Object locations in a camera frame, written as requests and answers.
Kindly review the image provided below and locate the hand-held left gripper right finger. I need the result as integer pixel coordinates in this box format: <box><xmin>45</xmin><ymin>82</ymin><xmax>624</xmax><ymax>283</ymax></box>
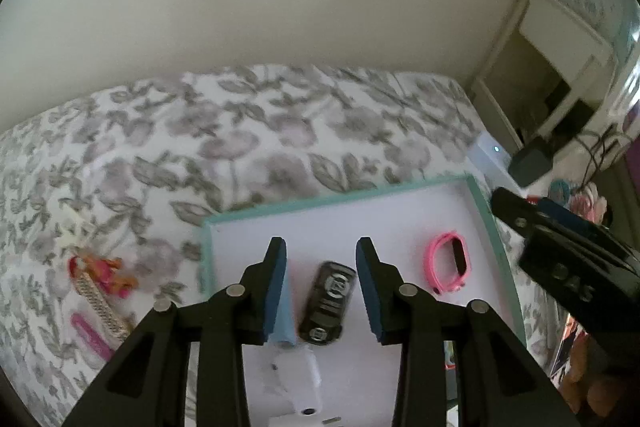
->
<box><xmin>355</xmin><ymin>236</ymin><xmax>581</xmax><ymax>427</ymax></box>

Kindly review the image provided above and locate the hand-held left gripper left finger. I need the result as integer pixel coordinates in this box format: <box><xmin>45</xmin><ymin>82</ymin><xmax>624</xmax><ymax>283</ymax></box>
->
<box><xmin>62</xmin><ymin>236</ymin><xmax>288</xmax><ymax>427</ymax></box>

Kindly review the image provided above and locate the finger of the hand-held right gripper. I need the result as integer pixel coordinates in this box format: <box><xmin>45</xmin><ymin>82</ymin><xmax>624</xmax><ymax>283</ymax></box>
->
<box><xmin>490</xmin><ymin>188</ymin><xmax>553</xmax><ymax>239</ymax></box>
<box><xmin>537</xmin><ymin>198</ymin><xmax>640</xmax><ymax>260</ymax></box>

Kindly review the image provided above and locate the pink and blue block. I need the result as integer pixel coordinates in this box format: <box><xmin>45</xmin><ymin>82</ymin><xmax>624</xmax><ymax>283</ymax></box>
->
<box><xmin>272</xmin><ymin>274</ymin><xmax>301</xmax><ymax>350</ymax></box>

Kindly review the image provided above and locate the black toy car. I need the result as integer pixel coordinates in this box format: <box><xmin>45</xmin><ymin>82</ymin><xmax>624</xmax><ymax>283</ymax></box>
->
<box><xmin>298</xmin><ymin>261</ymin><xmax>357</xmax><ymax>347</ymax></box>

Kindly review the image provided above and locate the pink watch band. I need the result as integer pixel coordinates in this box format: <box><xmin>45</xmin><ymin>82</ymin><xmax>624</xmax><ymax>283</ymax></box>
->
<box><xmin>424</xmin><ymin>232</ymin><xmax>473</xmax><ymax>295</ymax></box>

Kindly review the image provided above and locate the teal rimmed white tray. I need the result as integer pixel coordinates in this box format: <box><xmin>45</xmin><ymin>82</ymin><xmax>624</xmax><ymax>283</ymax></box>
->
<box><xmin>200</xmin><ymin>174</ymin><xmax>528</xmax><ymax>427</ymax></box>

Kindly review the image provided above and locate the white charger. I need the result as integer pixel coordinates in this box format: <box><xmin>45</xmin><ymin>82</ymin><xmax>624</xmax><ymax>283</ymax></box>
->
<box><xmin>250</xmin><ymin>347</ymin><xmax>323</xmax><ymax>427</ymax></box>

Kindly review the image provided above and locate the black power adapter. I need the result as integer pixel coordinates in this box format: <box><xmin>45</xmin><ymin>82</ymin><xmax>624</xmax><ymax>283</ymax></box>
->
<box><xmin>507</xmin><ymin>137</ymin><xmax>553</xmax><ymax>188</ymax></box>

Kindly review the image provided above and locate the white power strip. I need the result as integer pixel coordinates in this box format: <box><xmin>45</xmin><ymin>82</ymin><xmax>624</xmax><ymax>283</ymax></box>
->
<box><xmin>467</xmin><ymin>132</ymin><xmax>526</xmax><ymax>198</ymax></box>

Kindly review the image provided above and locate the pink orange toy figure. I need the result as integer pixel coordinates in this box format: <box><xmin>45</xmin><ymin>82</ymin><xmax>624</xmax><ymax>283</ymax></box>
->
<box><xmin>69</xmin><ymin>254</ymin><xmax>137</xmax><ymax>298</ymax></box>

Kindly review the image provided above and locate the gold patterned harmonica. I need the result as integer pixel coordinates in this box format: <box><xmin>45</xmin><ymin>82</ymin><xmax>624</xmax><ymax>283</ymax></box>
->
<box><xmin>75</xmin><ymin>267</ymin><xmax>132</xmax><ymax>340</ymax></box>

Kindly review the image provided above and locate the grey floral blanket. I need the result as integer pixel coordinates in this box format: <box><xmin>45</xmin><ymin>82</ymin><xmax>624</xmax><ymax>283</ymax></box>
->
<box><xmin>0</xmin><ymin>64</ymin><xmax>551</xmax><ymax>427</ymax></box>

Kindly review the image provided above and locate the white nightstand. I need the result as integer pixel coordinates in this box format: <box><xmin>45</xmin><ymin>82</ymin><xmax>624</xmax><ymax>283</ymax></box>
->
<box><xmin>465</xmin><ymin>0</ymin><xmax>621</xmax><ymax>148</ymax></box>

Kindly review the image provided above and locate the purple plastic case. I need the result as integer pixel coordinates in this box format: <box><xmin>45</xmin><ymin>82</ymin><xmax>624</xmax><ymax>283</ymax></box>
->
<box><xmin>70</xmin><ymin>312</ymin><xmax>116</xmax><ymax>363</ymax></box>

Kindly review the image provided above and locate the white plastic clip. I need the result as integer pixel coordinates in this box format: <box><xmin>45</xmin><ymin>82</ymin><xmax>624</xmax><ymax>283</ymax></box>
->
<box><xmin>55</xmin><ymin>207</ymin><xmax>93</xmax><ymax>253</ymax></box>

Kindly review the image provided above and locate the black cable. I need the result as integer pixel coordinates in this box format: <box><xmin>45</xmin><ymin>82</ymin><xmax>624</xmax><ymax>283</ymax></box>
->
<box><xmin>575</xmin><ymin>127</ymin><xmax>626</xmax><ymax>190</ymax></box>

